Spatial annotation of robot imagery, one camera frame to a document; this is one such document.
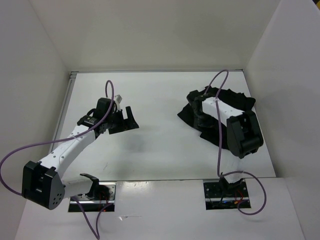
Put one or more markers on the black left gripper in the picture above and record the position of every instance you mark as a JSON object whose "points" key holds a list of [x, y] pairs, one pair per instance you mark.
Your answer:
{"points": [[123, 126]]}

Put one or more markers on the black pleated skirt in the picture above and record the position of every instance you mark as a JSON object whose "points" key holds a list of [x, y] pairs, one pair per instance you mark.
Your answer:
{"points": [[210, 133]]}

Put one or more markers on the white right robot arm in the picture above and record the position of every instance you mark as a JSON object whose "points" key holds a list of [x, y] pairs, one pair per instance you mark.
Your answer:
{"points": [[224, 118]]}

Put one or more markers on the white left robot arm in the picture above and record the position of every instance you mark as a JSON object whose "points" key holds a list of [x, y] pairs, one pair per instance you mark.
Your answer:
{"points": [[42, 181]]}

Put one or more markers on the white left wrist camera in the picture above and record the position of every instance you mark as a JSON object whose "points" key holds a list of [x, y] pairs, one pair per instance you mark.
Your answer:
{"points": [[117, 100]]}

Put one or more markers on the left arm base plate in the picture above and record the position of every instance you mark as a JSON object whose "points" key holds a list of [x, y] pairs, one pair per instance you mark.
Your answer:
{"points": [[103, 199]]}

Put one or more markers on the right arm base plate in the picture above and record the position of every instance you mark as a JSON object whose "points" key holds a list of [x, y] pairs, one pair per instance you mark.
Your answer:
{"points": [[221, 195]]}

